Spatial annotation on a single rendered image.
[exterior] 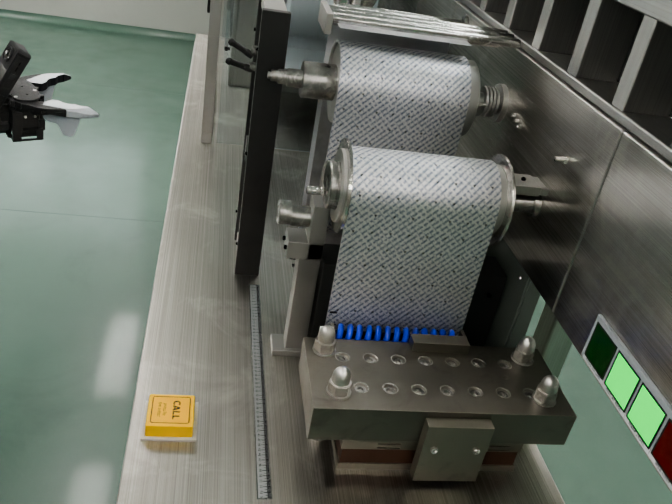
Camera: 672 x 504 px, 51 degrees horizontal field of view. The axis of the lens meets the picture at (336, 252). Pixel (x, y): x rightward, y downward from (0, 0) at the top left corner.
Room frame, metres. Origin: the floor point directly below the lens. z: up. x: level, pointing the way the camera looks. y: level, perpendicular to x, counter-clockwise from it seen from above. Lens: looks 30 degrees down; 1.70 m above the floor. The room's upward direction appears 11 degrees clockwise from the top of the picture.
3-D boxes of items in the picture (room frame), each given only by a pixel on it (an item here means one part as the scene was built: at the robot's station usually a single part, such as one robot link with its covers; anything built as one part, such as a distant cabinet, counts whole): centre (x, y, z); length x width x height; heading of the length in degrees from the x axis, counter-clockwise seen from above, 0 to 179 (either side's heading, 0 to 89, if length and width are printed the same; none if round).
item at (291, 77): (1.22, 0.15, 1.34); 0.06 x 0.03 x 0.03; 103
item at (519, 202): (1.06, -0.27, 1.25); 0.07 x 0.04 x 0.04; 103
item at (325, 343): (0.87, -0.01, 1.05); 0.04 x 0.04 x 0.04
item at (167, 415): (0.79, 0.20, 0.91); 0.07 x 0.07 x 0.02; 13
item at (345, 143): (1.00, 0.01, 1.25); 0.15 x 0.01 x 0.15; 13
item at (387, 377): (0.86, -0.19, 1.00); 0.40 x 0.16 x 0.06; 103
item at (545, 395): (0.85, -0.35, 1.05); 0.04 x 0.04 x 0.04
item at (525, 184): (1.06, -0.28, 1.28); 0.06 x 0.05 x 0.02; 103
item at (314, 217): (1.02, 0.06, 1.05); 0.06 x 0.05 x 0.31; 103
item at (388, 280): (0.96, -0.12, 1.11); 0.23 x 0.01 x 0.18; 103
